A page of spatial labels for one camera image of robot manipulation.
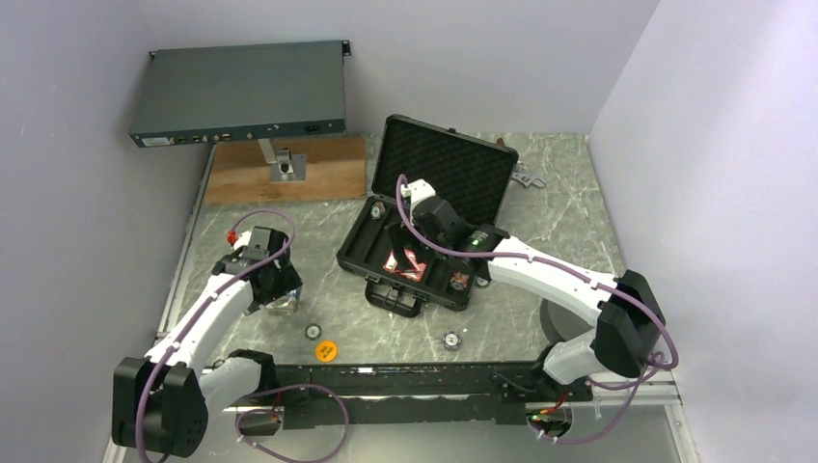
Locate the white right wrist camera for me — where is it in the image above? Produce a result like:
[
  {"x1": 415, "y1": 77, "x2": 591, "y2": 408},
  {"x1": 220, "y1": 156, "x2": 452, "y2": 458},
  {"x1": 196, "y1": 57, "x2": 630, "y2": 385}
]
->
[{"x1": 401, "y1": 179, "x2": 437, "y2": 207}]

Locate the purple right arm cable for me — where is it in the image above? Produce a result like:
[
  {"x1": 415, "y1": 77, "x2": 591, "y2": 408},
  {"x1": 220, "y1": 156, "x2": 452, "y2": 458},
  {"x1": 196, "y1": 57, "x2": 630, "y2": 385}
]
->
[{"x1": 395, "y1": 174, "x2": 680, "y2": 447}]

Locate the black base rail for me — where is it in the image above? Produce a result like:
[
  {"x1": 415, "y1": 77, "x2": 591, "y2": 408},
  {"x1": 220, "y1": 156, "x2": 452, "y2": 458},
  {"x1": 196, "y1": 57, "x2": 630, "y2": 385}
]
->
[{"x1": 234, "y1": 361, "x2": 593, "y2": 430}]

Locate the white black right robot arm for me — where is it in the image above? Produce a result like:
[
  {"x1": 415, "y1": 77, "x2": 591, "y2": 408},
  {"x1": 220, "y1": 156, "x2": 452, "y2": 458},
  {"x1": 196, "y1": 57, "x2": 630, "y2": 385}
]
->
[{"x1": 396, "y1": 184, "x2": 679, "y2": 400}]

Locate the green poker chip on table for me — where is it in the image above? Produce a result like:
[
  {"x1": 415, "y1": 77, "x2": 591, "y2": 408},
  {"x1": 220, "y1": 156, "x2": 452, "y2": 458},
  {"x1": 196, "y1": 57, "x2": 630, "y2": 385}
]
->
[{"x1": 305, "y1": 324, "x2": 322, "y2": 340}]

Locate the black foam-lined poker case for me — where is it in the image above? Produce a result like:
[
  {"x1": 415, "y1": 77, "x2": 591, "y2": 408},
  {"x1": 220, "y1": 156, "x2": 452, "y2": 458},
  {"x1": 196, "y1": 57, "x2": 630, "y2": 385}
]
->
[{"x1": 337, "y1": 115, "x2": 519, "y2": 317}]

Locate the grey foam roll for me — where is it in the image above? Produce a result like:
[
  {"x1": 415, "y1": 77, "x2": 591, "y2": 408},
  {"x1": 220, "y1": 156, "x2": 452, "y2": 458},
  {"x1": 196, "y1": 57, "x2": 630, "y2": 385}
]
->
[{"x1": 539, "y1": 299, "x2": 594, "y2": 350}]

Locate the row of poker chips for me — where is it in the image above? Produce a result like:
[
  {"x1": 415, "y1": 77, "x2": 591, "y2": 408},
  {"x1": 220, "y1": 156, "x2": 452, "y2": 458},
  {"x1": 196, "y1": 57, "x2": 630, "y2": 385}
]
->
[{"x1": 449, "y1": 270, "x2": 474, "y2": 293}]

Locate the grey rack network switch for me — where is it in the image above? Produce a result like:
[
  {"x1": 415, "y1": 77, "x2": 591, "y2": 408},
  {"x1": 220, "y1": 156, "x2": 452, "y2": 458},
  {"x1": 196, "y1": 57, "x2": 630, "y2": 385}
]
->
[{"x1": 128, "y1": 40, "x2": 351, "y2": 148}]

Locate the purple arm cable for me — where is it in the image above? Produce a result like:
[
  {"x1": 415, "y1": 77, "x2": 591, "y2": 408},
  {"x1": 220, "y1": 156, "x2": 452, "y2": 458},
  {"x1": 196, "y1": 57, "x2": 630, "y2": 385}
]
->
[
  {"x1": 395, "y1": 174, "x2": 680, "y2": 447},
  {"x1": 134, "y1": 209, "x2": 353, "y2": 463}
]

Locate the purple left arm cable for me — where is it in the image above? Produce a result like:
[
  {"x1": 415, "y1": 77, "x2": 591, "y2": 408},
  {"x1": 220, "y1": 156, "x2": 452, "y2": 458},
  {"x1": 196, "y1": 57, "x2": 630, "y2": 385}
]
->
[{"x1": 134, "y1": 209, "x2": 353, "y2": 463}]

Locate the blue playing card deck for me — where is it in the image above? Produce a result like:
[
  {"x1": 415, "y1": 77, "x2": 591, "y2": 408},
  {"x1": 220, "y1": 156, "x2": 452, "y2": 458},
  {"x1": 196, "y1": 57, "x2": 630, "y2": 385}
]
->
[{"x1": 263, "y1": 289, "x2": 301, "y2": 315}]

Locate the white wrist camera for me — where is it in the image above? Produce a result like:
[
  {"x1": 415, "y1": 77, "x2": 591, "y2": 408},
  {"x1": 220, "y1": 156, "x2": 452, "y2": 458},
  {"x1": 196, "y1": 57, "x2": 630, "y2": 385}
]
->
[
  {"x1": 401, "y1": 179, "x2": 437, "y2": 207},
  {"x1": 229, "y1": 230, "x2": 270, "y2": 266}
]

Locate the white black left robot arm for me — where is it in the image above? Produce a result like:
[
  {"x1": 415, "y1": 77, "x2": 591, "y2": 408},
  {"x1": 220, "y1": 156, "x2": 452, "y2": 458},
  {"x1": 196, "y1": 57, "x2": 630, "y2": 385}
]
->
[{"x1": 111, "y1": 227, "x2": 302, "y2": 458}]

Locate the metal stand bracket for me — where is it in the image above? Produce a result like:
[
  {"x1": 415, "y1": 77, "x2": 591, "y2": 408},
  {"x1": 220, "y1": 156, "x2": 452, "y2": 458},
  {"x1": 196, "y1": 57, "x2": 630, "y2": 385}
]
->
[{"x1": 258, "y1": 139, "x2": 307, "y2": 183}]

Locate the adjustable metal wrench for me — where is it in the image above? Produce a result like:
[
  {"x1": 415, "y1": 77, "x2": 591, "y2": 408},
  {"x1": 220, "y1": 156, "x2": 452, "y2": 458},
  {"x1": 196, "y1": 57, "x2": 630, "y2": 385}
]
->
[{"x1": 511, "y1": 162, "x2": 547, "y2": 189}]

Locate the red playing card deck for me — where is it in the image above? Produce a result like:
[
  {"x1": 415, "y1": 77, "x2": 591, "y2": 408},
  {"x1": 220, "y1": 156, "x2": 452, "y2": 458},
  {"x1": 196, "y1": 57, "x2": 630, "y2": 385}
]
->
[{"x1": 383, "y1": 249, "x2": 427, "y2": 282}]

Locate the orange round sticker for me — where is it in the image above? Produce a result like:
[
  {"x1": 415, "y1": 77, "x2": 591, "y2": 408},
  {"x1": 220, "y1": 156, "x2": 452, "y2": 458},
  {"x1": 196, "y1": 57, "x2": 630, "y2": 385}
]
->
[{"x1": 314, "y1": 340, "x2": 339, "y2": 363}]

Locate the wooden board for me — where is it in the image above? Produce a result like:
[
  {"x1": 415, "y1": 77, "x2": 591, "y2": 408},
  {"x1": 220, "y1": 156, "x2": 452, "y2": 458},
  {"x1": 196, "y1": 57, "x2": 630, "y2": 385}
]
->
[{"x1": 204, "y1": 134, "x2": 367, "y2": 205}]

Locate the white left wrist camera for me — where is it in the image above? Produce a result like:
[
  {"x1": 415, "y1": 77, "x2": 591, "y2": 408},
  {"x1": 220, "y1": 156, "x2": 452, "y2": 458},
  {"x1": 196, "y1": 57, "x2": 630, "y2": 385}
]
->
[{"x1": 229, "y1": 230, "x2": 270, "y2": 266}]

